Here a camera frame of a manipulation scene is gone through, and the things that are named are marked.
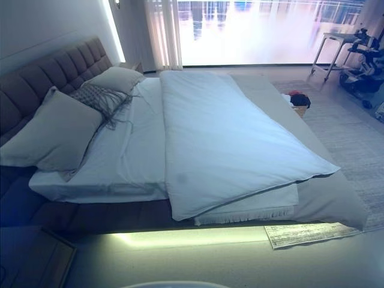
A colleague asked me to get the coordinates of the vertical wall light strip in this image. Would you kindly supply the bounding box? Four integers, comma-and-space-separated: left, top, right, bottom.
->
104, 0, 126, 61

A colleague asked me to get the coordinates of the white sheer curtain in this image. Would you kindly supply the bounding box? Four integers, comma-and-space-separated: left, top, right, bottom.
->
143, 0, 184, 74

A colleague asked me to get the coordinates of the black wheeled equipment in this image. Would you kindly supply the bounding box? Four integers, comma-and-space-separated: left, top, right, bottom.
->
338, 27, 384, 109

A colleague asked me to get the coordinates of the white duvet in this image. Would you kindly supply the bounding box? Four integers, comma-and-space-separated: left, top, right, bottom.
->
158, 70, 341, 223

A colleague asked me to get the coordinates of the grey fringed decorative cushion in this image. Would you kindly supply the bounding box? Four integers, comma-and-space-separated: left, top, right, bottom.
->
68, 83, 142, 133

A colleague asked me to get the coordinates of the mattress with white sheet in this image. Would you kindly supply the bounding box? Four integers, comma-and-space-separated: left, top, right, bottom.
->
28, 76, 169, 203

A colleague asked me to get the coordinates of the large beige pillow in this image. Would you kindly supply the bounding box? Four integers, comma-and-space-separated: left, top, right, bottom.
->
0, 86, 104, 182

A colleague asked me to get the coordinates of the small beige pillow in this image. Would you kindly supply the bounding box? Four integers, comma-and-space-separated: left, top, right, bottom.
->
80, 66, 147, 94

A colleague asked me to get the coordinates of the brown tufted headboard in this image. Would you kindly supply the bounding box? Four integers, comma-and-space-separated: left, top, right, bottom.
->
0, 36, 113, 148

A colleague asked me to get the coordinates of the wooden laundry basket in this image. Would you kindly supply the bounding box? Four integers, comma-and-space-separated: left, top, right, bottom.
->
292, 104, 310, 121

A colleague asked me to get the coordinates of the large bright window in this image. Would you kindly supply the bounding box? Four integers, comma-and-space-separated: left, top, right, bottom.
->
176, 0, 367, 68

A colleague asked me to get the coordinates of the wooden nightstand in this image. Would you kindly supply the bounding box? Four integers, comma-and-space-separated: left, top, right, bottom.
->
0, 226, 78, 288

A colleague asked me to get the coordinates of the metal frame cart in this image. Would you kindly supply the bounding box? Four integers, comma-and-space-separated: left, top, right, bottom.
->
310, 31, 361, 83

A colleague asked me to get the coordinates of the black garment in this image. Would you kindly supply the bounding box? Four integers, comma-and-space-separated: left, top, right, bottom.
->
290, 94, 312, 108

